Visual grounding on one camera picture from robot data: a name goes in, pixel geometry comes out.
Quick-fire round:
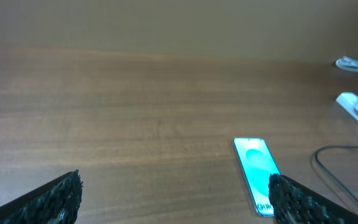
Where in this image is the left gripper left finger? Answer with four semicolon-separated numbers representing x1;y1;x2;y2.
0;170;83;224

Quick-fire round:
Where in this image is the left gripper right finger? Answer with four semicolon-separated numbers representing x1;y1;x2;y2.
268;174;358;224

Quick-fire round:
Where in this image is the black USB charging cable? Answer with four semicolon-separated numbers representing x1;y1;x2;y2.
314;143;358;220

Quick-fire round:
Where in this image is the smartphone with teal screen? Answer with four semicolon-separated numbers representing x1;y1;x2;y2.
233;138;280;217

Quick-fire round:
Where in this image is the white power strip socket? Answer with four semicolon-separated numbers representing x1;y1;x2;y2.
336;92;358;121

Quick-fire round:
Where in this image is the white cables top corner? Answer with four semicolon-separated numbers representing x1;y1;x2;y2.
335;55;358;81

